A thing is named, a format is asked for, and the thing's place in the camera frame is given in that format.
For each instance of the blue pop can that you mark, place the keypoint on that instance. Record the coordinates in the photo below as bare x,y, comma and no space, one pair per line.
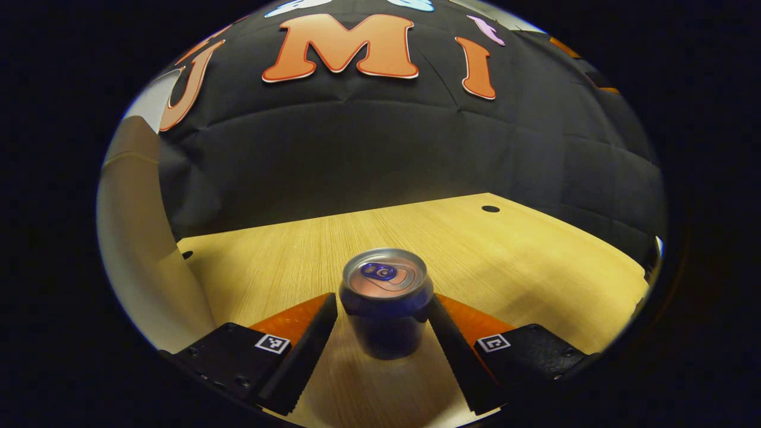
386,279

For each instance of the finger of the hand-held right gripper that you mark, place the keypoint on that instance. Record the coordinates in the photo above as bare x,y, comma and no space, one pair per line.
565,47
605,85

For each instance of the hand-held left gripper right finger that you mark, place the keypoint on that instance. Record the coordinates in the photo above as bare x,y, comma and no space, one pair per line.
458,368

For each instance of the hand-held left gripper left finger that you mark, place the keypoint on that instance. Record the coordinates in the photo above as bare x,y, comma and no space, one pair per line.
303,362

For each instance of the black backdrop cloth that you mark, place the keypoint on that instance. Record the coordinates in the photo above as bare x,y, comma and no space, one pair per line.
357,148

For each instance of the white desktop garbage bin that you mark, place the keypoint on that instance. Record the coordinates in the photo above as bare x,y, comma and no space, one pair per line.
137,249

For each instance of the wooden desktop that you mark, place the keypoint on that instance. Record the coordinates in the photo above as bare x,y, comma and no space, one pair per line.
505,267

